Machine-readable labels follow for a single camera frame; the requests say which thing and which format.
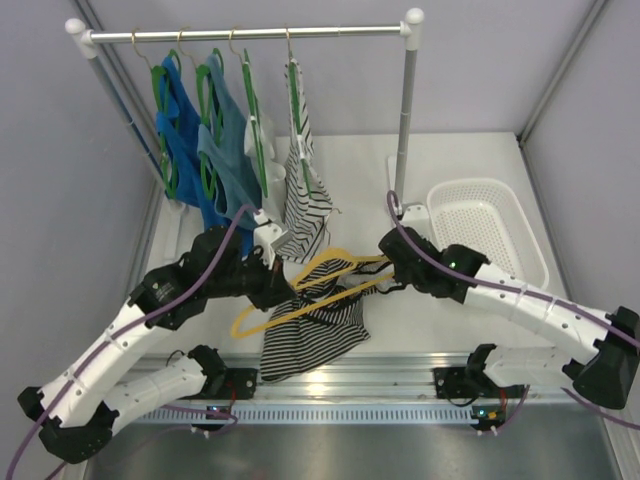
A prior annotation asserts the black white striped tank top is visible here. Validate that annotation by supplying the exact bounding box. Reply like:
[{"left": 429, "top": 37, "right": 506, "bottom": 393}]
[{"left": 259, "top": 259, "right": 400, "bottom": 383}]

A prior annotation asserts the yellow clothes hanger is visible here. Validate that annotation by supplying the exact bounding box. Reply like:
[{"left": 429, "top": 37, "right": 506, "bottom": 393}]
[{"left": 229, "top": 207, "right": 396, "bottom": 341}]

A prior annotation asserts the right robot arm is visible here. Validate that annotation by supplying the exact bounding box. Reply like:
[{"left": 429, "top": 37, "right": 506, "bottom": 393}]
[{"left": 379, "top": 227, "right": 639, "bottom": 410}]

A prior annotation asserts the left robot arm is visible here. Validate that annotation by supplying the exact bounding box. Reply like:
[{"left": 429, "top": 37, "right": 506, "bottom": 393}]
[{"left": 18, "top": 222, "right": 295, "bottom": 464}]

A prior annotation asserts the white black striped hanging top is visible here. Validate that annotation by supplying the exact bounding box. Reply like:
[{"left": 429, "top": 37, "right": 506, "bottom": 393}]
[{"left": 279, "top": 58, "right": 333, "bottom": 264}]

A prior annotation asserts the light blue hanging top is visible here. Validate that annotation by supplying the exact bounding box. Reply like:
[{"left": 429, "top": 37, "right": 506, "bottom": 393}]
[{"left": 197, "top": 53, "right": 262, "bottom": 220}]

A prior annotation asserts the bright blue hanging top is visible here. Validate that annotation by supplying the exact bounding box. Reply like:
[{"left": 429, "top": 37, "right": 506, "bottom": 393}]
[{"left": 159, "top": 49, "right": 225, "bottom": 229}]

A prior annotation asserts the white metal clothes rack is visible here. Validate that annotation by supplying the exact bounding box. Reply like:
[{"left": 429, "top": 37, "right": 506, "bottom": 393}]
[{"left": 65, "top": 9, "right": 424, "bottom": 264}]

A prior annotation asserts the white perforated plastic basket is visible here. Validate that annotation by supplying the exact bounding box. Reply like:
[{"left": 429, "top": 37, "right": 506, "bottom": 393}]
[{"left": 426, "top": 178, "right": 549, "bottom": 289}]

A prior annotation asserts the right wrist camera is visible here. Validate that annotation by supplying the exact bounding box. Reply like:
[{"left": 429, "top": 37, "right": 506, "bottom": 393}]
[{"left": 400, "top": 203, "right": 432, "bottom": 239}]

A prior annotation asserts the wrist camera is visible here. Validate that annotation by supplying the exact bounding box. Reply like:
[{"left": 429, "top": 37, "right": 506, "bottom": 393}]
[
  {"left": 400, "top": 203, "right": 432, "bottom": 239},
  {"left": 253, "top": 209, "right": 291, "bottom": 268}
]

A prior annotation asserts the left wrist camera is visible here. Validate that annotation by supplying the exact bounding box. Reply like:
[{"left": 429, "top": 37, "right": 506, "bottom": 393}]
[{"left": 253, "top": 209, "right": 291, "bottom": 268}]

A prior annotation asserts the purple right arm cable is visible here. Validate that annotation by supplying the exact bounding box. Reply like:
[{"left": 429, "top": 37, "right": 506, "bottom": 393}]
[{"left": 385, "top": 189, "right": 640, "bottom": 431}]

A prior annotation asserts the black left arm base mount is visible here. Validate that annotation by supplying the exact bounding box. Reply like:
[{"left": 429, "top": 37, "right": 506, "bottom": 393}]
[{"left": 207, "top": 368, "right": 258, "bottom": 400}]

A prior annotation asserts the aluminium rail frame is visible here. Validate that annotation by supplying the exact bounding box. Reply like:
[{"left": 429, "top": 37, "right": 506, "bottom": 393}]
[{"left": 79, "top": 349, "right": 566, "bottom": 401}]

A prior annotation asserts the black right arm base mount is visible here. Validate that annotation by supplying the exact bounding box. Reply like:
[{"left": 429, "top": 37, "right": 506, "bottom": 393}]
[{"left": 433, "top": 367, "right": 500, "bottom": 407}]

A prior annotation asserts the white slotted cable duct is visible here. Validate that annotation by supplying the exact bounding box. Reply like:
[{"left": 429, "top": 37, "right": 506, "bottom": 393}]
[{"left": 139, "top": 403, "right": 506, "bottom": 426}]

